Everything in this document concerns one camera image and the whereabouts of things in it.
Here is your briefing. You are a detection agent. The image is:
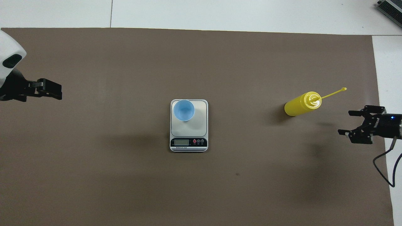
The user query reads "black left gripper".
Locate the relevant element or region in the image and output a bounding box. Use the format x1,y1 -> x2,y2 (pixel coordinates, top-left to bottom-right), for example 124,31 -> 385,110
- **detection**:
0,69 -> 62,102

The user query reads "brown table mat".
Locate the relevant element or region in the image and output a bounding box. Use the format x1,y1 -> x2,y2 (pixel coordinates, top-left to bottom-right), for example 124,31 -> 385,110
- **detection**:
0,28 -> 394,226

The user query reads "light blue plastic cup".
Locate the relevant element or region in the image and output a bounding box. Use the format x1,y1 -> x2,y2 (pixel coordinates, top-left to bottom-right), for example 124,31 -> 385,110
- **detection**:
173,99 -> 195,122

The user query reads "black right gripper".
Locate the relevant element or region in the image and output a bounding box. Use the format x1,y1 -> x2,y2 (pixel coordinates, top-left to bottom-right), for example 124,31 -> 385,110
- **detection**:
338,105 -> 402,145

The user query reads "grey ribbed metal device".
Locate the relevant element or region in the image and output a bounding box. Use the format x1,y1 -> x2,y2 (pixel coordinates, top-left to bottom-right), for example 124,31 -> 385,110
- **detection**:
377,0 -> 402,29

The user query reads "silver digital kitchen scale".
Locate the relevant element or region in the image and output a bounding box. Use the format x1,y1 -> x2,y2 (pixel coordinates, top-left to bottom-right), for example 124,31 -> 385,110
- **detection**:
170,99 -> 209,153

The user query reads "yellow squeeze bottle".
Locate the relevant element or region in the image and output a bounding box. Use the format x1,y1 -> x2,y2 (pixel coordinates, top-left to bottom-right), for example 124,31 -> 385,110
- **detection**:
284,87 -> 347,117

